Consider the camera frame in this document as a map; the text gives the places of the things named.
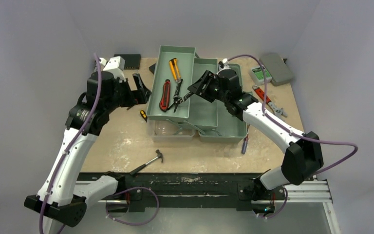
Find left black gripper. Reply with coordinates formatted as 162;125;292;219
104;73;150;113

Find black handled screwdriver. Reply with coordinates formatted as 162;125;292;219
140;110;148;122

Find red black utility knife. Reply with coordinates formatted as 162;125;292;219
159;79;171;112

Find black pruning shears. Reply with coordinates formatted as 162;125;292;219
167;79;194;113

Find translucent green tool box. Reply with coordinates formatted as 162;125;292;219
146;45;250;144

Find yellow handled pliers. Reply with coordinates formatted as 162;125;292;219
169;58;182;83

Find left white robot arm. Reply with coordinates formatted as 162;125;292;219
24;72;151;234

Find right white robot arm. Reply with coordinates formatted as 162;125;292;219
187;69;323;198

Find small black flat box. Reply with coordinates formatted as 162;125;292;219
149;63;156;74

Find green white screw box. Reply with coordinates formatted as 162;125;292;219
249;65;272;86

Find blue red screwdriver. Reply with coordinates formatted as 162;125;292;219
241;134;249;155

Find red adjustable wrench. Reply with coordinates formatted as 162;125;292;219
252;85;288;118

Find grey plastic case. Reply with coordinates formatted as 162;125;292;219
260;53;295;86

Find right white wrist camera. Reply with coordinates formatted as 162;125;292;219
217;58;230;73

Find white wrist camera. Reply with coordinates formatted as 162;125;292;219
98;56;126;83
217;58;230;73

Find black network switch box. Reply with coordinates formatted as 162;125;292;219
114;54;141;70

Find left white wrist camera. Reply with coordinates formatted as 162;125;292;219
98;56;126;83

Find black handled hammer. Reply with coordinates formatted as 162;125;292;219
129;149;164;176

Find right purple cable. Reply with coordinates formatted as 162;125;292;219
222;54;359;220

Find aluminium rail frame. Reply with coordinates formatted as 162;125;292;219
46;58;334;207

